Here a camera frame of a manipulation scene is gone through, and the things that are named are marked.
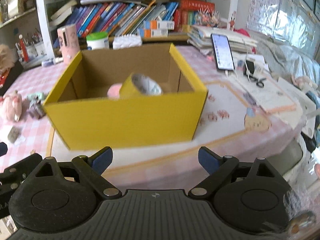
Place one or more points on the pink plush duck toy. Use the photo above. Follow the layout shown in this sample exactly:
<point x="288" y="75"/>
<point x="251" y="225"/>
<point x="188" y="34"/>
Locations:
<point x="113" y="91"/>

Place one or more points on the smartphone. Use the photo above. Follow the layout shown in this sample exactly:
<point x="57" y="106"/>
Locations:
<point x="222" y="52"/>

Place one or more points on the pink plush paw toy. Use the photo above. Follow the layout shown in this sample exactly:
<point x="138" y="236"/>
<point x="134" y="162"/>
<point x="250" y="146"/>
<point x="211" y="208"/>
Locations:
<point x="12" y="106"/>

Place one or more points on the white desk mat orange border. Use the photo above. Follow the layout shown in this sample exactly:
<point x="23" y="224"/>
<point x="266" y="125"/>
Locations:
<point x="230" y="97"/>

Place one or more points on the small spray bottle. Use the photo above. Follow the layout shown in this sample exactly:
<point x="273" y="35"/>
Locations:
<point x="51" y="61"/>

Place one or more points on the bundle of colourful sticks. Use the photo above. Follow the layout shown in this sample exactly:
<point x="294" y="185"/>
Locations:
<point x="207" y="17"/>

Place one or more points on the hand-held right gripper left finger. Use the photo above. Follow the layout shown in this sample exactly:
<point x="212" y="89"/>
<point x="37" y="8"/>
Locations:
<point x="102" y="161"/>

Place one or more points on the yellow cardboard box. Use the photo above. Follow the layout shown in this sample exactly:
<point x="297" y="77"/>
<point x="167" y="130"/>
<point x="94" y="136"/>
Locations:
<point x="125" y="122"/>

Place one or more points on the stack of notebooks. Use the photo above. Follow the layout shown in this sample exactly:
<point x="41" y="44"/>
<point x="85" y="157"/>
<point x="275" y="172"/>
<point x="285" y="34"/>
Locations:
<point x="240" y="40"/>

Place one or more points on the yellow tape roll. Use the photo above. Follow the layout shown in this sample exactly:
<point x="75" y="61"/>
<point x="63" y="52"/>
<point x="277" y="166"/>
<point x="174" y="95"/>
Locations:
<point x="128" y="87"/>

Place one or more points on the row of leaning books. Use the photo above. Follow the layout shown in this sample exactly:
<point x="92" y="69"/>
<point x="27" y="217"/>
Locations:
<point x="112" y="17"/>

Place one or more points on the red boxed book set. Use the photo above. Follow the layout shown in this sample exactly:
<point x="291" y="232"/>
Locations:
<point x="195" y="7"/>

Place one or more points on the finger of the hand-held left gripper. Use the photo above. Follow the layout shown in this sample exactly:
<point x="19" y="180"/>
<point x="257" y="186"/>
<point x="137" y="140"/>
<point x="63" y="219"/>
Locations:
<point x="22" y="163"/>
<point x="2" y="149"/>

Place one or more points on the wall chart poster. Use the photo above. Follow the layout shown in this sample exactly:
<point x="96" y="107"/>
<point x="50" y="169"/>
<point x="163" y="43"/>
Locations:
<point x="287" y="17"/>

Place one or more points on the white pen holders with brushes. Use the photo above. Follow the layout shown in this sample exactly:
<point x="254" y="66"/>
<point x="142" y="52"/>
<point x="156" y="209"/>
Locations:
<point x="32" y="48"/>

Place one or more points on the white jar green lid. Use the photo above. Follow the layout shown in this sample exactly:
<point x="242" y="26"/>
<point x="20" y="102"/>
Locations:
<point x="97" y="42"/>

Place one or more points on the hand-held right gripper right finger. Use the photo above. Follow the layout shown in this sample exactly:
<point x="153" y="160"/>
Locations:
<point x="208" y="162"/>

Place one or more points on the black scissors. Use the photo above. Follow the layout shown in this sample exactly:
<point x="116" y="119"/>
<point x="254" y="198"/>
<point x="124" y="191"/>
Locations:
<point x="258" y="81"/>

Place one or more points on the stack of red booklets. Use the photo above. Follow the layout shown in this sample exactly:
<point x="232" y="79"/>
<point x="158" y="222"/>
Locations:
<point x="3" y="78"/>

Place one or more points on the stack of thick paperbacks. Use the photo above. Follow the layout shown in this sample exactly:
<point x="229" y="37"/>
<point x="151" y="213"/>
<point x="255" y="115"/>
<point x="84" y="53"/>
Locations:
<point x="62" y="11"/>

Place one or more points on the white orange blue carton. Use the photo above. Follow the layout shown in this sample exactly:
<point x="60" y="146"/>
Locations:
<point x="155" y="33"/>
<point x="160" y="25"/>

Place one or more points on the white rolled paper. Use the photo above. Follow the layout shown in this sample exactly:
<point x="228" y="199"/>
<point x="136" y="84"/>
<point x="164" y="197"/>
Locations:
<point x="112" y="0"/>

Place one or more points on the black charger block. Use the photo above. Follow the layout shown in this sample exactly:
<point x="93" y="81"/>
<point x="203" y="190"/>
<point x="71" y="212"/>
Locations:
<point x="249" y="67"/>

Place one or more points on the white quilted tissue box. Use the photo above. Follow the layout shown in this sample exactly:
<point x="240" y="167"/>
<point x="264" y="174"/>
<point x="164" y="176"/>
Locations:
<point x="127" y="42"/>

